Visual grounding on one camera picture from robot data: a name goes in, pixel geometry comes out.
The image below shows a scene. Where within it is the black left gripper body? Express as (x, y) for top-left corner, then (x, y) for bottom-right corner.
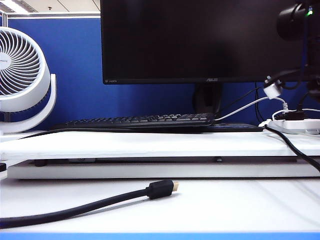
(305, 42), (320, 101)

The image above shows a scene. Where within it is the white desk fan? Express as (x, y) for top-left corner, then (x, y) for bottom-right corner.
(0, 26), (57, 137)

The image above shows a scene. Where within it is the thin black monitor cable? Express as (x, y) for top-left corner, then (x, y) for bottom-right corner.
(254, 83), (265, 123)

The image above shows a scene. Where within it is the white USB charger block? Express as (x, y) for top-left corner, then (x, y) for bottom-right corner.
(263, 74), (284, 99)

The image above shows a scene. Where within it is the white looped cable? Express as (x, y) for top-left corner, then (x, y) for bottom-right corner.
(271, 108), (320, 138)

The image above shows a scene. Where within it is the thick black power cable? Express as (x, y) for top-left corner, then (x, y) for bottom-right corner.
(263, 124), (320, 175)

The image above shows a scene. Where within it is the white Type-C charging cable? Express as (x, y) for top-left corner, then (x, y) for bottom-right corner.
(213, 96), (289, 122)

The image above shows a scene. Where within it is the thick white board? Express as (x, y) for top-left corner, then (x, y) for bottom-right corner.
(0, 131), (320, 161)

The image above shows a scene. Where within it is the black ASUS monitor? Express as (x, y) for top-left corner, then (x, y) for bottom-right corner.
(100, 0), (320, 85)

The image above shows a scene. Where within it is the black monitor stand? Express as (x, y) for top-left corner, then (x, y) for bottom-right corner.
(192, 83), (224, 118)

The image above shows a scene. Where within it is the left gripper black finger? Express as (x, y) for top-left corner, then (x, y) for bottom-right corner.
(281, 81), (305, 90)
(271, 69), (305, 83)

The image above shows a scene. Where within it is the black keyboard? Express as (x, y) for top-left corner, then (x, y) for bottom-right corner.
(51, 122), (265, 134)
(65, 112), (215, 129)

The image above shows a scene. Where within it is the white power strip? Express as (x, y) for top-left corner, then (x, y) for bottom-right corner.
(258, 118), (320, 136)

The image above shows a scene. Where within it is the thin white board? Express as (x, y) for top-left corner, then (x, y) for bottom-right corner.
(7, 161), (320, 180)

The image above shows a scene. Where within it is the black HDMI cable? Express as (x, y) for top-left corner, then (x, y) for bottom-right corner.
(0, 179), (181, 230)

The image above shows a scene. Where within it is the black plug with cable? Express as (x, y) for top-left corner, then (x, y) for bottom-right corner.
(282, 91), (320, 122)

